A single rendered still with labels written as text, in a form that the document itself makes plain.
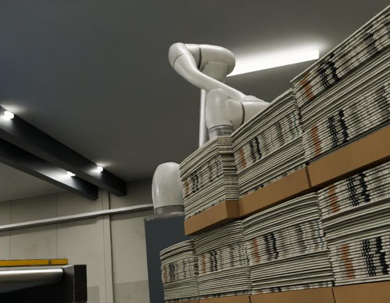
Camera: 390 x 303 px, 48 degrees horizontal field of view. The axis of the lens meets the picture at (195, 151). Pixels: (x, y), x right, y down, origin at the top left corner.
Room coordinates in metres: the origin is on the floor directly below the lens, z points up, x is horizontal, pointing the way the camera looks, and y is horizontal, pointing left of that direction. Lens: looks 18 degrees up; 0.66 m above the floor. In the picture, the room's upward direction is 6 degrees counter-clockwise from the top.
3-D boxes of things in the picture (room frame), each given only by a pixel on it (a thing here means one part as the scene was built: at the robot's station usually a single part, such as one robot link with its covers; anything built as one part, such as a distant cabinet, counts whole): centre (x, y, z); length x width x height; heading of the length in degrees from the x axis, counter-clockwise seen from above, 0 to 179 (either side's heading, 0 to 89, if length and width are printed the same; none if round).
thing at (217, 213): (1.26, -0.07, 0.86); 0.29 x 0.16 x 0.04; 25
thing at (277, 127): (1.06, -0.33, 0.95); 0.38 x 0.29 x 0.23; 115
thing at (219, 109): (1.51, -0.11, 1.30); 0.13 x 0.11 x 0.16; 111
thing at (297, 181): (1.06, -0.32, 0.86); 0.38 x 0.29 x 0.04; 115
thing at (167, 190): (2.05, 0.13, 1.17); 0.18 x 0.16 x 0.22; 111
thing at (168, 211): (2.05, 0.16, 1.03); 0.22 x 0.18 x 0.06; 80
